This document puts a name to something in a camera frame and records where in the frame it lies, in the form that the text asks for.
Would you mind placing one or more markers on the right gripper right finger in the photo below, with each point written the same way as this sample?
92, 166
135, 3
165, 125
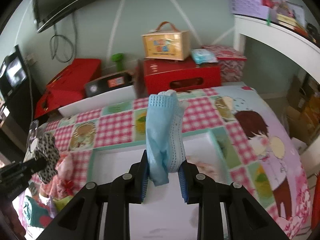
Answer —
197, 188

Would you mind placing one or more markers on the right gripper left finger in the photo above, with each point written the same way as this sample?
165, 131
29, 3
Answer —
129, 188

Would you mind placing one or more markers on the pink floral fabric bundle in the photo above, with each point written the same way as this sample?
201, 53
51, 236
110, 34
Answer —
203, 167

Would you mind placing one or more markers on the black white spotted scrunchie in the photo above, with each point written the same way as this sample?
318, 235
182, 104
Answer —
44, 147

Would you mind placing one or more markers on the purple baby wipes pack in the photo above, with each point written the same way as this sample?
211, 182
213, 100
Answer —
62, 184

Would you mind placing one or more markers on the blue face mask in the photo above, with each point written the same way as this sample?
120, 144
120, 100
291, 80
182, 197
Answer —
163, 128

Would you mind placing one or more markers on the green microfiber cloth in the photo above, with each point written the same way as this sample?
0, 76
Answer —
61, 203

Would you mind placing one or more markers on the teal rimmed white tray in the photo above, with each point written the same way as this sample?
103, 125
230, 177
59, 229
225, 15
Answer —
163, 213

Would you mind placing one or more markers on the teal plastic toy case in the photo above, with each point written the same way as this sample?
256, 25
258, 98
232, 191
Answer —
36, 213

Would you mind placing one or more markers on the patterned tablecloth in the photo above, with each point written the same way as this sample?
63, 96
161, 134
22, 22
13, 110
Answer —
256, 148

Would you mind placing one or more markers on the black cabinet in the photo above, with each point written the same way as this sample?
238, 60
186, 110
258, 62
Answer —
19, 92

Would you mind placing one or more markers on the white board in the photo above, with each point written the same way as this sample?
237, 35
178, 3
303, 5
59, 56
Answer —
105, 99

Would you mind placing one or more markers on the black rectangular box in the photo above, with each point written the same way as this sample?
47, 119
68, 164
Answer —
108, 83

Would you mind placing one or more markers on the red bag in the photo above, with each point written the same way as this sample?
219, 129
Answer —
68, 86

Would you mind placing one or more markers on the red gift box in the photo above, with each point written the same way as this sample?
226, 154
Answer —
181, 76

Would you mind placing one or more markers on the green knob object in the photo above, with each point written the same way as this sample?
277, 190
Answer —
118, 61

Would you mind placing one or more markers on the red patterned box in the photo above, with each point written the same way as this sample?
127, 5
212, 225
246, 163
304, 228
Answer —
231, 62

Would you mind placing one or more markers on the blue wet wipes pack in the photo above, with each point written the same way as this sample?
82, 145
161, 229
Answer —
202, 56

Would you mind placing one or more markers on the yellow handled gift box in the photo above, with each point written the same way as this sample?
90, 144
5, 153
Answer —
167, 43

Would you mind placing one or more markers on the white shelf frame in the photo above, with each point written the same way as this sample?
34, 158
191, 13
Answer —
275, 56

